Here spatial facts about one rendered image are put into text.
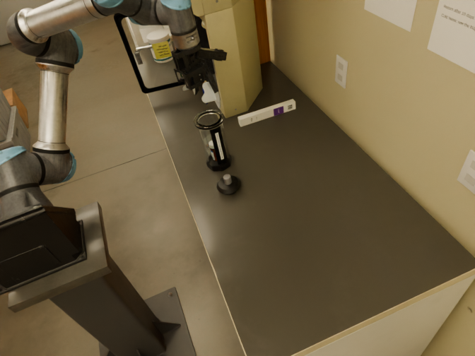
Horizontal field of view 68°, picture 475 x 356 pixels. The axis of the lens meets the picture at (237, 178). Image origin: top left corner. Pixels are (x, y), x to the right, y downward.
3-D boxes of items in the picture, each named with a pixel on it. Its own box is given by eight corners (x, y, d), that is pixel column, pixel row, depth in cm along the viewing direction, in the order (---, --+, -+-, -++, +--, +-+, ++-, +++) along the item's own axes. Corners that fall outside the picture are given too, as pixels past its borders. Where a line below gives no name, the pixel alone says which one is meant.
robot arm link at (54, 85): (18, 183, 121) (22, 15, 110) (56, 178, 134) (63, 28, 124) (41, 191, 116) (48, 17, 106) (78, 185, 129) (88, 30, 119)
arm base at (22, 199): (-10, 229, 103) (-21, 198, 103) (21, 226, 118) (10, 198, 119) (39, 210, 104) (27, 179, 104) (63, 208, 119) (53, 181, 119)
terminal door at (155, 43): (201, 80, 180) (181, -2, 151) (143, 94, 179) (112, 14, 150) (201, 80, 180) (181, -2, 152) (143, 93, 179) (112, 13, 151)
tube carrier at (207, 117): (237, 159, 140) (229, 116, 124) (216, 174, 136) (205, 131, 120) (221, 148, 146) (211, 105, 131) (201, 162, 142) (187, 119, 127)
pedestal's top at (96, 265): (15, 313, 112) (7, 307, 109) (19, 239, 134) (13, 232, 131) (112, 272, 118) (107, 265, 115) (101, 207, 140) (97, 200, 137)
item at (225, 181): (247, 188, 130) (244, 176, 125) (227, 202, 127) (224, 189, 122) (231, 176, 136) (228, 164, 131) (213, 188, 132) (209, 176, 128)
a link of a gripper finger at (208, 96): (208, 115, 111) (192, 89, 108) (222, 106, 113) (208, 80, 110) (211, 114, 108) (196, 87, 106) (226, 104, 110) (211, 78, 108)
